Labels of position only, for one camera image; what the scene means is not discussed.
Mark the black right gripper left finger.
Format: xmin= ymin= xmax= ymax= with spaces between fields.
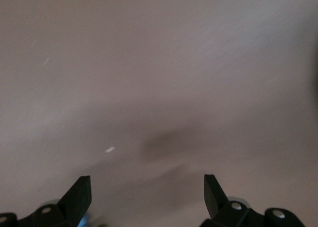
xmin=0 ymin=174 xmax=92 ymax=227

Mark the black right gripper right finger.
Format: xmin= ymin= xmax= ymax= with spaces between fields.
xmin=200 ymin=174 xmax=305 ymax=227

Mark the brown table cover mat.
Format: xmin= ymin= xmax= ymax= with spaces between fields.
xmin=0 ymin=0 xmax=318 ymax=227

